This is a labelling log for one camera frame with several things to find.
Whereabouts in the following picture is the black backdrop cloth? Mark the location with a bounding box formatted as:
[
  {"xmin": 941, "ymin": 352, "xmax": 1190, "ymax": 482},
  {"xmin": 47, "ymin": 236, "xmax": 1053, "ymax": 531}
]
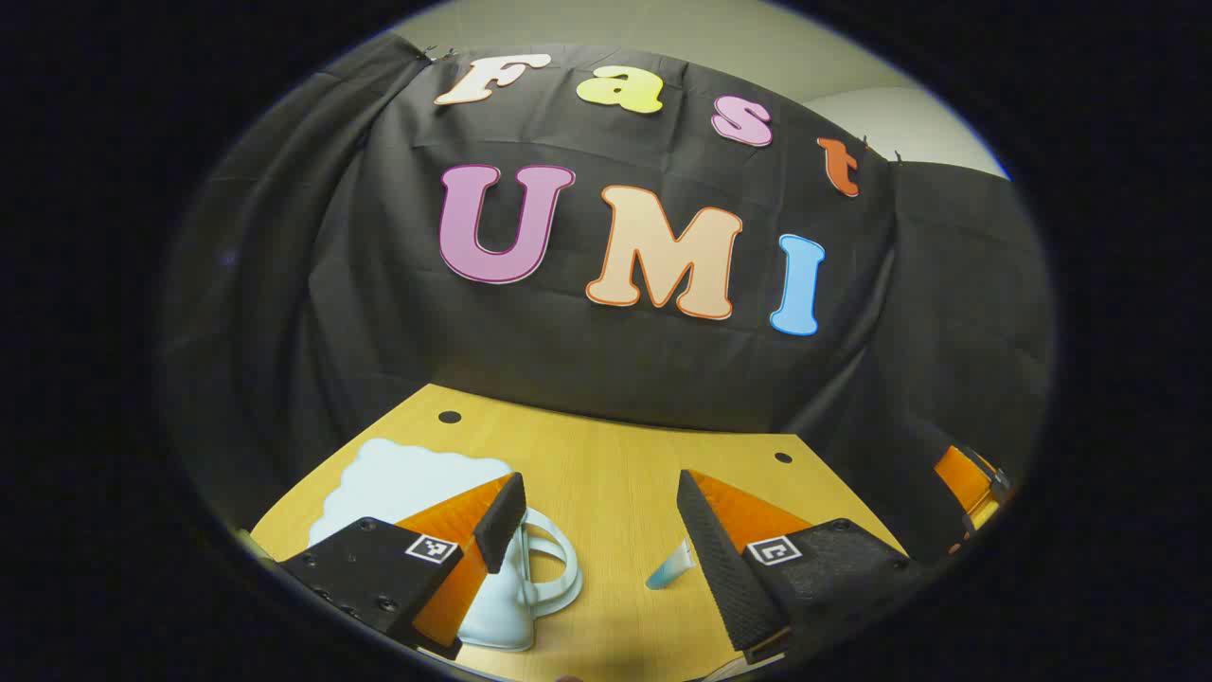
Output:
[{"xmin": 161, "ymin": 33, "xmax": 1057, "ymax": 569}]

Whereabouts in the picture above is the light blue suitcase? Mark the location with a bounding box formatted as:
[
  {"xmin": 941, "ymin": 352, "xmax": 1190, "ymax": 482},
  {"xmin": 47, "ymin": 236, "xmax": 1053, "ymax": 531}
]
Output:
[{"xmin": 308, "ymin": 438, "xmax": 583, "ymax": 653}]

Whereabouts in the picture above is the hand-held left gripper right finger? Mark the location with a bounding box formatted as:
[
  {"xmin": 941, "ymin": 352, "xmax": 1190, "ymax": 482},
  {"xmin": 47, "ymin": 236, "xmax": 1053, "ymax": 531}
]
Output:
[{"xmin": 675, "ymin": 468, "xmax": 924, "ymax": 664}]

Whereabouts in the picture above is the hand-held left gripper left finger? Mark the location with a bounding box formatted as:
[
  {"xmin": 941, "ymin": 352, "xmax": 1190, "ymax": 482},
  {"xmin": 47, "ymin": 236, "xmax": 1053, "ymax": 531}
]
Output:
[{"xmin": 275, "ymin": 471, "xmax": 528, "ymax": 661}]

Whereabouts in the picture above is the teal skin care tube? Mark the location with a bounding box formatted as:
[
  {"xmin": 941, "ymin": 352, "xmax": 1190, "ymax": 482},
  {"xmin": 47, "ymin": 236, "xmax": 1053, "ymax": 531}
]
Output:
[{"xmin": 646, "ymin": 540, "xmax": 697, "ymax": 590}]

